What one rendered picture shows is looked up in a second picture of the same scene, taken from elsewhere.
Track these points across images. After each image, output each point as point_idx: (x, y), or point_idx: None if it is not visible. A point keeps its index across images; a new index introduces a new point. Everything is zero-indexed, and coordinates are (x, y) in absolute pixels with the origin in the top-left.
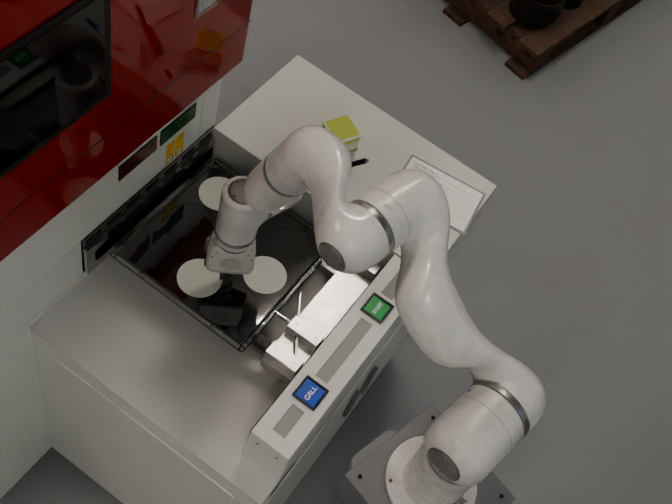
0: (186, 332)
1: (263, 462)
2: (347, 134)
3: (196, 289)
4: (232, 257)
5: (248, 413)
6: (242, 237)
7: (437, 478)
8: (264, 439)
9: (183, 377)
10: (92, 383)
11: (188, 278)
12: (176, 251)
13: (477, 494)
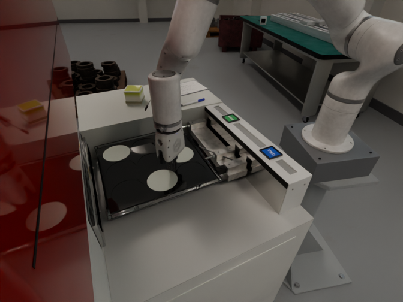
0: (185, 210)
1: (293, 201)
2: (138, 87)
3: (168, 183)
4: (176, 138)
5: (252, 201)
6: (180, 109)
7: (358, 106)
8: (296, 180)
9: (214, 223)
10: (185, 288)
11: (158, 184)
12: (135, 183)
13: None
